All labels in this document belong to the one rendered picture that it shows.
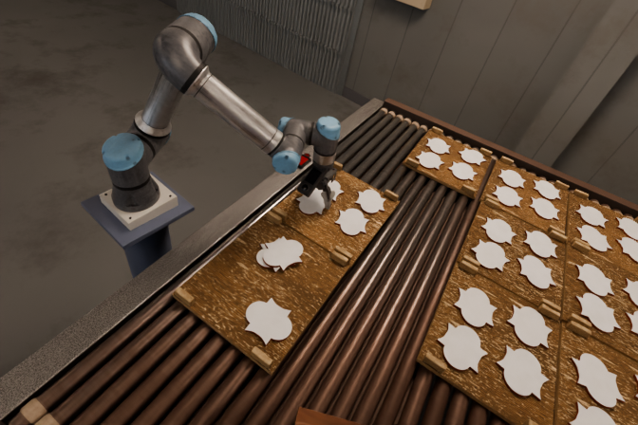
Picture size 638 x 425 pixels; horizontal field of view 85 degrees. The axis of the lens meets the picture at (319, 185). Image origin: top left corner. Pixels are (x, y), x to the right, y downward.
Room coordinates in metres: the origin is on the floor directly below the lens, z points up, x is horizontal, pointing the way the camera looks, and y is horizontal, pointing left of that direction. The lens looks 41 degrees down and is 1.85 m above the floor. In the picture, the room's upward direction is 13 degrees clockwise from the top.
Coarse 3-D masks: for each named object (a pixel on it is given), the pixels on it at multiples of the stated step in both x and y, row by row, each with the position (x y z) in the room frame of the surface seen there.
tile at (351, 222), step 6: (348, 210) 0.96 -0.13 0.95; (354, 210) 0.97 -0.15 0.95; (342, 216) 0.92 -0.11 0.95; (348, 216) 0.93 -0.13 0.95; (354, 216) 0.93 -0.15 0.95; (360, 216) 0.94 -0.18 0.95; (336, 222) 0.88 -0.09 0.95; (342, 222) 0.89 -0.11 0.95; (348, 222) 0.90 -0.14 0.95; (354, 222) 0.90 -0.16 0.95; (360, 222) 0.91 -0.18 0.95; (366, 222) 0.92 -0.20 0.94; (342, 228) 0.86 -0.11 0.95; (348, 228) 0.87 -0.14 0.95; (354, 228) 0.87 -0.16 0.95; (360, 228) 0.88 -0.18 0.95; (348, 234) 0.84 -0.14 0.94; (354, 234) 0.84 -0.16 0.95
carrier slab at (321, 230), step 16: (336, 176) 1.15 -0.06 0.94; (352, 176) 1.18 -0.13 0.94; (352, 192) 1.08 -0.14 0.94; (288, 208) 0.91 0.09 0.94; (336, 208) 0.97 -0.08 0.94; (352, 208) 0.99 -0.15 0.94; (384, 208) 1.03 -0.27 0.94; (288, 224) 0.83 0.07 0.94; (304, 224) 0.85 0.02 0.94; (320, 224) 0.86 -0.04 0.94; (368, 224) 0.92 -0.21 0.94; (320, 240) 0.79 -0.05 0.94; (336, 240) 0.81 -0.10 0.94; (352, 240) 0.82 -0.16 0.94; (368, 240) 0.84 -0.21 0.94; (352, 256) 0.75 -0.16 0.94
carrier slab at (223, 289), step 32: (256, 224) 0.80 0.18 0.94; (224, 256) 0.64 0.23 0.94; (320, 256) 0.72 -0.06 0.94; (192, 288) 0.51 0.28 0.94; (224, 288) 0.53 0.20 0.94; (256, 288) 0.56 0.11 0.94; (288, 288) 0.58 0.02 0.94; (320, 288) 0.61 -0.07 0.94; (224, 320) 0.45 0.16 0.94; (288, 352) 0.40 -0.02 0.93
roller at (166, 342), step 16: (384, 128) 1.68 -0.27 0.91; (368, 144) 1.48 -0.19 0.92; (352, 160) 1.31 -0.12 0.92; (192, 320) 0.43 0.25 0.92; (176, 336) 0.38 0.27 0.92; (160, 352) 0.34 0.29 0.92; (128, 368) 0.29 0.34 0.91; (144, 368) 0.30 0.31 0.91; (112, 384) 0.25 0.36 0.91; (128, 384) 0.26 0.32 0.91; (96, 400) 0.21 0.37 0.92; (112, 400) 0.22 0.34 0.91; (80, 416) 0.18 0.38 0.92; (96, 416) 0.19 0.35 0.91
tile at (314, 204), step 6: (312, 192) 1.00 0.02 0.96; (318, 192) 1.01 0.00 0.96; (300, 198) 0.96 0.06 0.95; (306, 198) 0.96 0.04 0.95; (312, 198) 0.97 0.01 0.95; (318, 198) 0.97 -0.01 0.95; (300, 204) 0.93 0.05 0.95; (306, 204) 0.93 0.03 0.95; (312, 204) 0.94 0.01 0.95; (318, 204) 0.95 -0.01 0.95; (324, 204) 0.95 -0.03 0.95; (300, 210) 0.90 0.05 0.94; (306, 210) 0.91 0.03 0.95; (312, 210) 0.91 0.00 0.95; (318, 210) 0.92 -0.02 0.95
